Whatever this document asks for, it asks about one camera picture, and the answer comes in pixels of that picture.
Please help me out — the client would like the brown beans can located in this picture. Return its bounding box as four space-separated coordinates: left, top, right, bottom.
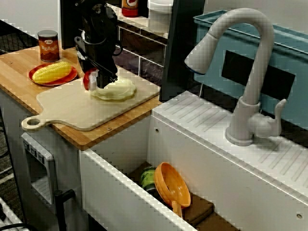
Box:
37 30 59 63

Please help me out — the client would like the light wooden cutting board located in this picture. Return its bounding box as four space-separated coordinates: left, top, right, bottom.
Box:
21 66 162 133

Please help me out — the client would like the white cup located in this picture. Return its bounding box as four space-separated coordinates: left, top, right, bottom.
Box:
147 0 174 35

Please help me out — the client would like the dark kitchen side post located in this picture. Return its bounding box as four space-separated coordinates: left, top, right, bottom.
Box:
159 0 205 102

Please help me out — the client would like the red and yellow bottle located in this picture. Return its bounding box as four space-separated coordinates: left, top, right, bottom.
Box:
121 0 141 18

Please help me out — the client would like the red rind toy cheese wedge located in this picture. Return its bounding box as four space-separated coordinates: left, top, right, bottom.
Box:
82 67 100 92

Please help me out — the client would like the black cabinet handle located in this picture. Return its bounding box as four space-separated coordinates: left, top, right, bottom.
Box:
53 189 77 231

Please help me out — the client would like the grey toy faucet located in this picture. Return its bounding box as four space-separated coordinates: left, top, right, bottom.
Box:
184 7 288 147

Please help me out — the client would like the teal plastic bin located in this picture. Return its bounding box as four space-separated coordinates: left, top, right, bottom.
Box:
192 9 308 136

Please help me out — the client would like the yellow toy corn cob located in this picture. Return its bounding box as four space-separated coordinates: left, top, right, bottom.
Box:
32 61 73 85

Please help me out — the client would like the white toy sink basin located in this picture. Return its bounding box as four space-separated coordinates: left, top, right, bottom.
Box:
77 90 308 231

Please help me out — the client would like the green toy can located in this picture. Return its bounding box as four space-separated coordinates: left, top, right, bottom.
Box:
140 166 157 193

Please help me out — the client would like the orange toy strainer with handle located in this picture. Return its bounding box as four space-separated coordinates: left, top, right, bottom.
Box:
154 161 192 218

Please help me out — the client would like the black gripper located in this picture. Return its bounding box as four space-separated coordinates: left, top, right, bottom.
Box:
74 33 119 89

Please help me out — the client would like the red round plate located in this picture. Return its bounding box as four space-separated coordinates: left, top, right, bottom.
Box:
28 63 78 87

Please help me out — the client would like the pale yellow scalloped plate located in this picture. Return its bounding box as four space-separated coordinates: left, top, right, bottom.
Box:
91 77 138 102

